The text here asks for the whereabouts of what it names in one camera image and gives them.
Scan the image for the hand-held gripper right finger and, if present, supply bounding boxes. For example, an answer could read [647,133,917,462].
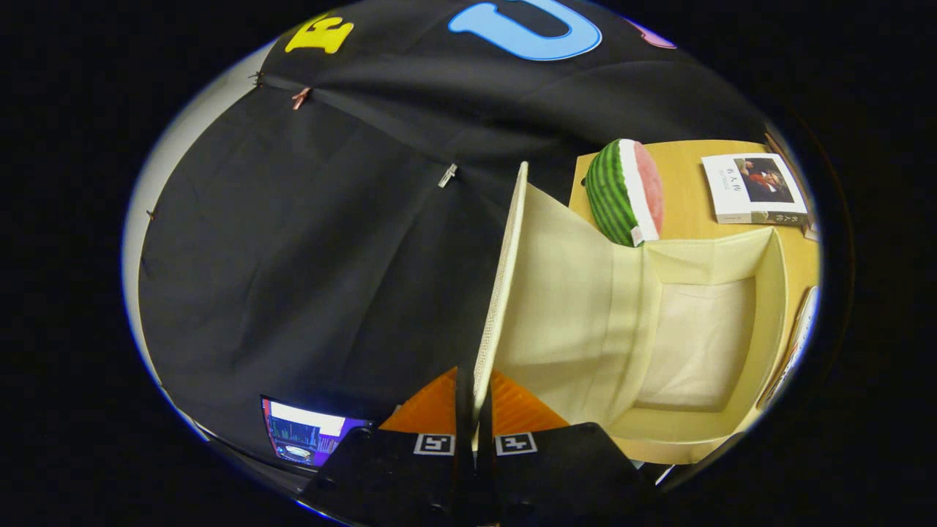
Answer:
[476,370,663,527]

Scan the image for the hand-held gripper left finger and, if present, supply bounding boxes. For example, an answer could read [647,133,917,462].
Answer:
[296,366,477,527]

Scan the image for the beige fabric storage box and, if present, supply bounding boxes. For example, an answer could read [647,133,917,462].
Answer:
[472,161,791,466]

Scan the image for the white striped canvas shoe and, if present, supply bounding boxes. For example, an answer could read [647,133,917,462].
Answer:
[756,285,821,411]

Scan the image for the lit computer screen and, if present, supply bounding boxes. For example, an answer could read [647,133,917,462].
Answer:
[261,397,370,469]

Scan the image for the black backdrop cloth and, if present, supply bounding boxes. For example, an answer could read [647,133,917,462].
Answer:
[138,0,769,469]

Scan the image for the watermelon slice plush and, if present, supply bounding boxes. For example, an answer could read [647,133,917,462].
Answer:
[584,139,665,247]

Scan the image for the white portrait cover book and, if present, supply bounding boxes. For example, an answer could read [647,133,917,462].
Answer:
[701,152,810,225]

